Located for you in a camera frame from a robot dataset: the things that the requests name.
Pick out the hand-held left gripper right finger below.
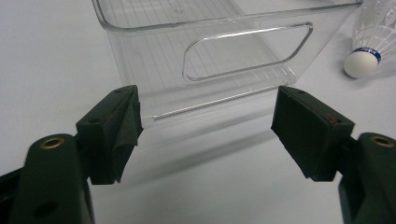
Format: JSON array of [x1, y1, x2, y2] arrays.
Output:
[[270, 85, 356, 183]]

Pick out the clear plastic tray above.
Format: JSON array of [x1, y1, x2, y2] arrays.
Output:
[[91, 0, 364, 125]]

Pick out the white shuttlecock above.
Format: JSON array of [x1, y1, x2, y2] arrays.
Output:
[[343, 0, 396, 79]]

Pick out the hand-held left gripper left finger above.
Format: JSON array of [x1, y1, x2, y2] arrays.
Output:
[[76, 85, 145, 186]]

